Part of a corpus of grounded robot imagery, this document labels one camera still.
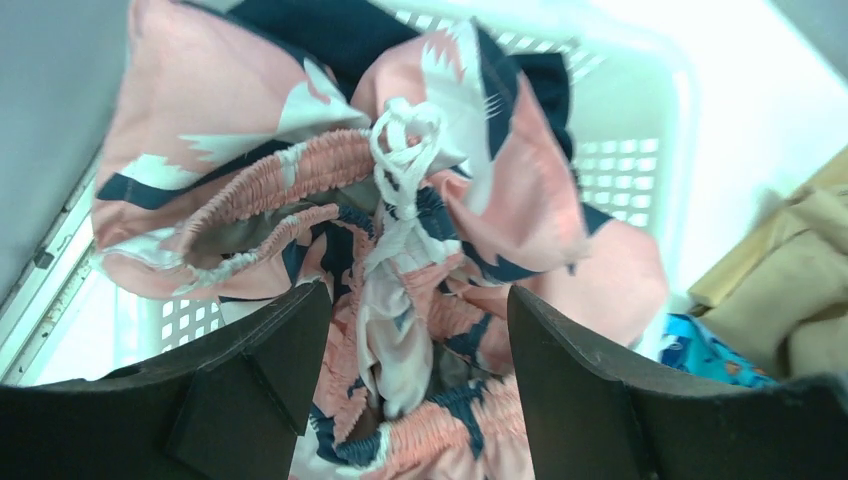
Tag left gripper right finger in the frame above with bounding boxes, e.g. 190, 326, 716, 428
507, 287, 847, 480

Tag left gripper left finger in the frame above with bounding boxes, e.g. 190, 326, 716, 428
1, 282, 332, 480

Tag pink shark print shorts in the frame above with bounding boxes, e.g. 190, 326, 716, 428
92, 1, 668, 479

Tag white perforated plastic basket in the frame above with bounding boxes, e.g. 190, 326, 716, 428
9, 1, 696, 385

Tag light blue shark shorts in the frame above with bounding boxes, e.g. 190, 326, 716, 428
658, 314, 777, 388

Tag beige shorts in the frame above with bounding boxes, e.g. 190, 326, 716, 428
689, 151, 847, 379

